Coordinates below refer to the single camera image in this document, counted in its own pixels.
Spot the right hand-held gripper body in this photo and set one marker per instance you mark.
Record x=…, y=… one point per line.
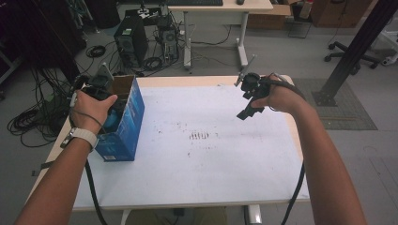
x=258, y=85

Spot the white band wristwatch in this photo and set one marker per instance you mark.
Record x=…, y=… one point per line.
x=86, y=135

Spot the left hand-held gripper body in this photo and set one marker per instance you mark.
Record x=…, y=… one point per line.
x=100, y=86

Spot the blue cardboard box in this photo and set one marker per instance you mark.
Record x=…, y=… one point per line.
x=125, y=134

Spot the black keyboard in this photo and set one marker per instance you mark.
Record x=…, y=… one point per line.
x=194, y=2

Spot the grey floor mat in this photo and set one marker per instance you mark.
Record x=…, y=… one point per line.
x=344, y=106

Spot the white desk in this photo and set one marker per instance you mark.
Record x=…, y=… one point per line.
x=219, y=7

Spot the white table mat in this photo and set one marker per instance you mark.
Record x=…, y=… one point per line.
x=203, y=168

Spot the black office chair base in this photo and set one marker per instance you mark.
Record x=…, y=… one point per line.
x=350, y=56

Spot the dark curtain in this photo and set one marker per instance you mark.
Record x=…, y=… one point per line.
x=37, y=34

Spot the brown cardboard box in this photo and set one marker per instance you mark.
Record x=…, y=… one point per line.
x=269, y=17

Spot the dark computer mouse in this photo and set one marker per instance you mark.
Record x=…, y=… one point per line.
x=240, y=2

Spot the wooden cabinet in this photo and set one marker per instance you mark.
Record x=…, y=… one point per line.
x=338, y=12

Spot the open grey computer case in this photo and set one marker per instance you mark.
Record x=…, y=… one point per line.
x=169, y=40

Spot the black metal post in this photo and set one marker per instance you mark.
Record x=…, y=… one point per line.
x=353, y=50

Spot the white table leg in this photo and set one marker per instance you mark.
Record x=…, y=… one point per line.
x=125, y=217
x=253, y=215

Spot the person's left hand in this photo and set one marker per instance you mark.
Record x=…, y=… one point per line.
x=90, y=111

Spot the black computer tower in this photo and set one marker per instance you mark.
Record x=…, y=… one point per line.
x=131, y=40

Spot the person's right hand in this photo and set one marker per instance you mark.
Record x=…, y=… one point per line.
x=286, y=99

